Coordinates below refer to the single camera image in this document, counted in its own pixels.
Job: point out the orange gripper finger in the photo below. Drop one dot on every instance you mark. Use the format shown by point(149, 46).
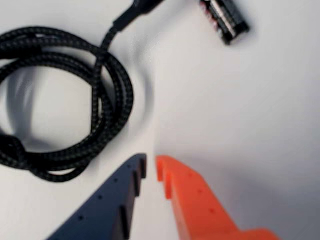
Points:
point(197, 210)

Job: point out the black cylindrical battery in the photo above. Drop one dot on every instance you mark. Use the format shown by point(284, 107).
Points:
point(225, 20)

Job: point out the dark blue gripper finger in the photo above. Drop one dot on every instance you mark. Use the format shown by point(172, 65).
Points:
point(105, 210)

